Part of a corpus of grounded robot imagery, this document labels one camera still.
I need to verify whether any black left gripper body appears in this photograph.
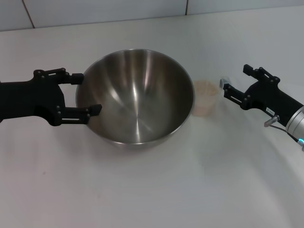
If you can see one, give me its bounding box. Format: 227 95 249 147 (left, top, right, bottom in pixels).
0 75 67 127

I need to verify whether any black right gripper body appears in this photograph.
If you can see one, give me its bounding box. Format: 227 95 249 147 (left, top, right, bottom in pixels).
242 80 304 127

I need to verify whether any clear plastic measuring cup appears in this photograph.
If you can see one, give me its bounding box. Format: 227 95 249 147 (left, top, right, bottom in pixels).
192 75 232 117

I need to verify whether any stainless steel mixing bowl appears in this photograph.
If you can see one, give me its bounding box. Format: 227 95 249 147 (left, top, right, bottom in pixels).
75 48 196 151

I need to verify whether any silver cable connector plug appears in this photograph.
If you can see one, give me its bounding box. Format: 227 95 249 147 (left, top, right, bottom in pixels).
263 114 281 127

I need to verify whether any thin black cable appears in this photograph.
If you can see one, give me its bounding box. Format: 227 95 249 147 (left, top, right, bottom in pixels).
270 125 304 152

